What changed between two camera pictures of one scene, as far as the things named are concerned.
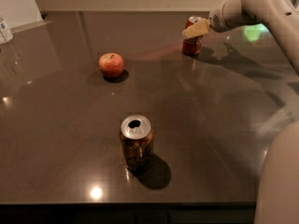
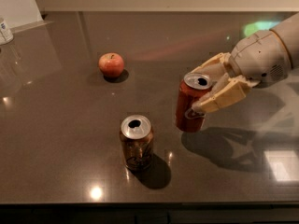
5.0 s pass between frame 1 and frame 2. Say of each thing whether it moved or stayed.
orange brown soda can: stayed
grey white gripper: moved
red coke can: moved
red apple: stayed
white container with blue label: stayed
